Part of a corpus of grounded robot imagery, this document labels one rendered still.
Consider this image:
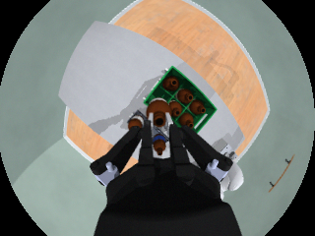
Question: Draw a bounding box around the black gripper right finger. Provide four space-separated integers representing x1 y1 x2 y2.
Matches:
165 113 233 188

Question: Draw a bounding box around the green bottle crate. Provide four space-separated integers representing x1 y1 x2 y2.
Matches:
143 66 217 134

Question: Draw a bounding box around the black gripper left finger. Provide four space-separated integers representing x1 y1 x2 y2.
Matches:
90 113 156 190

